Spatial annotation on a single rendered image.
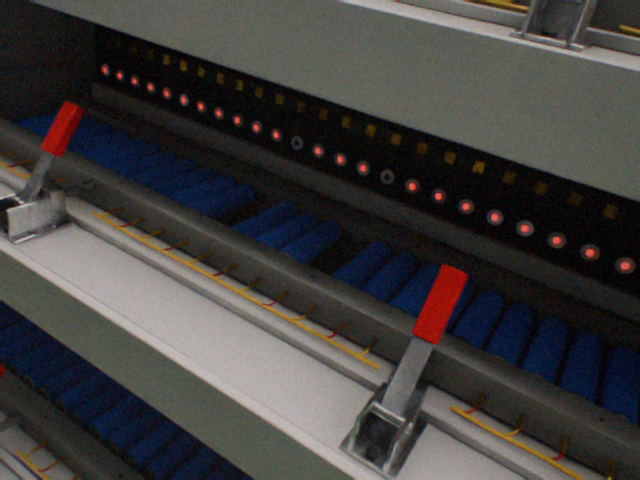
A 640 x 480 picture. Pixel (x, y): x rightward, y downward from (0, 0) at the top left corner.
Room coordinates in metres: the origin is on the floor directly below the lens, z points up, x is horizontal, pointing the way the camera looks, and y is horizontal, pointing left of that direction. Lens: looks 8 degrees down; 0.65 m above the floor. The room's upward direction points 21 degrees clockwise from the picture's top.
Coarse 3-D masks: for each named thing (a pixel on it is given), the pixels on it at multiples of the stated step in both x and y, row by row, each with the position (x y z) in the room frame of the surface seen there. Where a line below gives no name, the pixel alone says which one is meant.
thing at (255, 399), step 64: (64, 64) 0.53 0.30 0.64; (192, 128) 0.47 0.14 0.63; (0, 192) 0.38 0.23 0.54; (320, 192) 0.42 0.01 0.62; (0, 256) 0.32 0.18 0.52; (64, 256) 0.32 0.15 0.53; (128, 256) 0.33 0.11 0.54; (192, 256) 0.35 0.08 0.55; (512, 256) 0.36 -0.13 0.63; (64, 320) 0.30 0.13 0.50; (128, 320) 0.28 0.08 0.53; (192, 320) 0.29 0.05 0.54; (128, 384) 0.28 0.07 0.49; (192, 384) 0.25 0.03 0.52; (256, 384) 0.25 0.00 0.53; (320, 384) 0.26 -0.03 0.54; (256, 448) 0.24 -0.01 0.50; (320, 448) 0.22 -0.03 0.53; (448, 448) 0.24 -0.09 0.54; (512, 448) 0.25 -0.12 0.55
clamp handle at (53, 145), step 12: (72, 108) 0.34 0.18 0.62; (60, 120) 0.34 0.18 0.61; (72, 120) 0.34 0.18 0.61; (60, 132) 0.34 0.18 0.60; (72, 132) 0.34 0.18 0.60; (48, 144) 0.34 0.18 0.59; (60, 144) 0.34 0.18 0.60; (48, 156) 0.34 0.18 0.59; (60, 156) 0.34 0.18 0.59; (36, 168) 0.34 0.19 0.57; (48, 168) 0.34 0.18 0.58; (36, 180) 0.33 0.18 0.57; (24, 192) 0.33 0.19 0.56; (36, 192) 0.33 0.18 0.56
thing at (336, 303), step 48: (0, 144) 0.42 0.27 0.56; (96, 192) 0.38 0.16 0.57; (144, 192) 0.37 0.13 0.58; (144, 240) 0.34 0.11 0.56; (192, 240) 0.34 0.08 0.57; (240, 240) 0.33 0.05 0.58; (288, 288) 0.31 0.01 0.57; (336, 288) 0.30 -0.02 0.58; (384, 336) 0.28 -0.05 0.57; (480, 384) 0.26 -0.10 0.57; (528, 384) 0.26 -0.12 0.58; (528, 432) 0.25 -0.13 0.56; (576, 432) 0.24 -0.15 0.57; (624, 432) 0.24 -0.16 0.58
